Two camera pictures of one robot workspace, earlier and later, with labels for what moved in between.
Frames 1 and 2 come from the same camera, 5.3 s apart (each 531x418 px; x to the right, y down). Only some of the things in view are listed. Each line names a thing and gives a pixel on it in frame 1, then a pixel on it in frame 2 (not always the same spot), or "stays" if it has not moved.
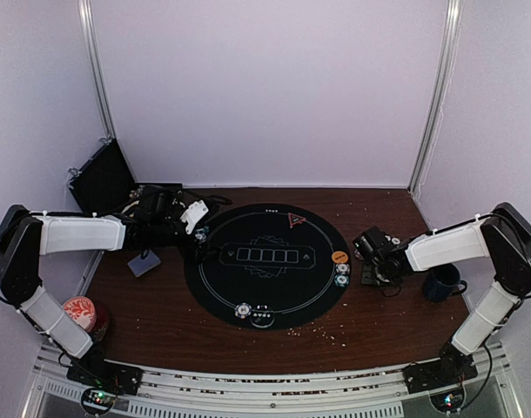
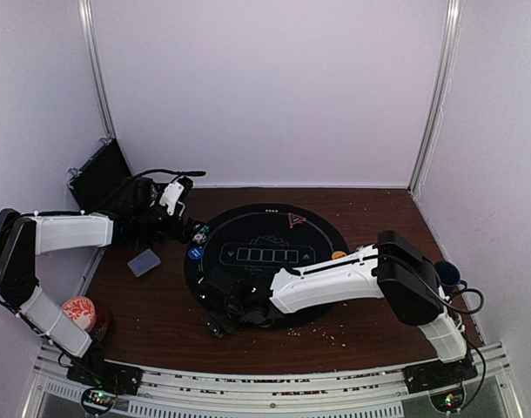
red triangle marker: [295, 219] stays
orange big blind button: [339, 256] stays
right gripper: [367, 279] → [218, 325]
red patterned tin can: [85, 314] stays
